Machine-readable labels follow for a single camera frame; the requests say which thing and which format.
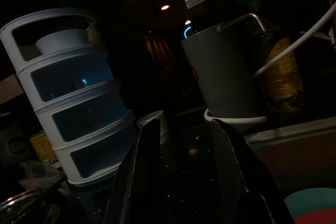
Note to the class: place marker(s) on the white bowl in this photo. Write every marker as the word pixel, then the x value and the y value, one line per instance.
pixel 63 40

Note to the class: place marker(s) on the wide steel bowl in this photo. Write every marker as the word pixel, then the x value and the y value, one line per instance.
pixel 15 203

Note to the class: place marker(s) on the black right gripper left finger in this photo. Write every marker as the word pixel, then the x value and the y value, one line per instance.
pixel 136 176

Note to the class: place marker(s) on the clear plastic bag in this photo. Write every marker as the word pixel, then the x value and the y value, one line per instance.
pixel 39 174

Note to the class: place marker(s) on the yellow oil bottle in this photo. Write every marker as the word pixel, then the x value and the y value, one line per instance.
pixel 283 77

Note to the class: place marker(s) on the teal plate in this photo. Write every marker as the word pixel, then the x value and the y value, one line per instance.
pixel 315 197

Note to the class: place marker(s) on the pink plate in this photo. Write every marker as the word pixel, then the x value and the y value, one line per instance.
pixel 320 218

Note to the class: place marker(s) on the grey electric kettle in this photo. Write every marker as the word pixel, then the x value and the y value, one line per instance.
pixel 223 77

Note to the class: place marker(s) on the yellow cardboard box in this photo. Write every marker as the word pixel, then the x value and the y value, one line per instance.
pixel 43 148

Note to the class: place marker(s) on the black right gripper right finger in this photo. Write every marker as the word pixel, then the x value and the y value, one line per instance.
pixel 236 182

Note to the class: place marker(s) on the white tiered storage tower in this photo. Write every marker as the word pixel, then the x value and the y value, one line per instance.
pixel 39 87

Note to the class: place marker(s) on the white cup cartoon print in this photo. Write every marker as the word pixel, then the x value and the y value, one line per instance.
pixel 165 129

